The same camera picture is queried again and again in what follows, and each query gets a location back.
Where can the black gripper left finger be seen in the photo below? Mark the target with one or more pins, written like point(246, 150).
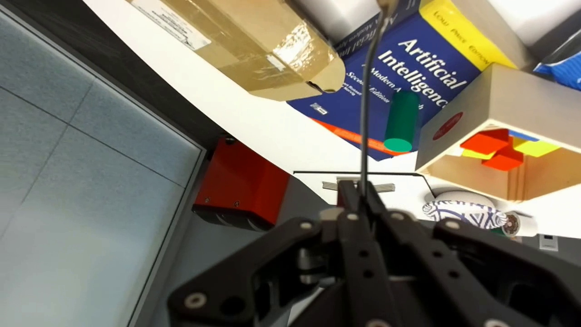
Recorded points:
point(356, 255)

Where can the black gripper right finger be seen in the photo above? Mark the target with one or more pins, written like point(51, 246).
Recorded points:
point(460, 273)

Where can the small grey strip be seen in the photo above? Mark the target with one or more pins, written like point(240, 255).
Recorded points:
point(384, 186)

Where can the red block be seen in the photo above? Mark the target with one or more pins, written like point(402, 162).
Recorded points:
point(503, 160)
point(483, 140)

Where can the red bin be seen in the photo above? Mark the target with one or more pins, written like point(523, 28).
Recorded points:
point(242, 182)

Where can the green cylinder block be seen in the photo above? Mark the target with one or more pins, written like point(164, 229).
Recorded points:
point(402, 120)

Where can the yellow flat block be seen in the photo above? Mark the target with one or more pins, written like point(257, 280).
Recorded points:
point(538, 150)

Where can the blue flat block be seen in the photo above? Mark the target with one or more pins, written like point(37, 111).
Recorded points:
point(523, 135)

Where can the open wooden block box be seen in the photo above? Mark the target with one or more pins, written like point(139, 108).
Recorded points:
point(527, 97)

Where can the blue artificial intelligence textbook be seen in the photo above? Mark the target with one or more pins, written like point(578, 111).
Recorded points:
point(424, 66)

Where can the taped cardboard box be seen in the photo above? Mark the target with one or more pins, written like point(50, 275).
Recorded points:
point(260, 48)

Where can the blue snack packet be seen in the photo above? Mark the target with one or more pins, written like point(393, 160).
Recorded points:
point(560, 64)

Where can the frosted glass door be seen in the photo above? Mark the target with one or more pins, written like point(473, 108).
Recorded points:
point(79, 182)

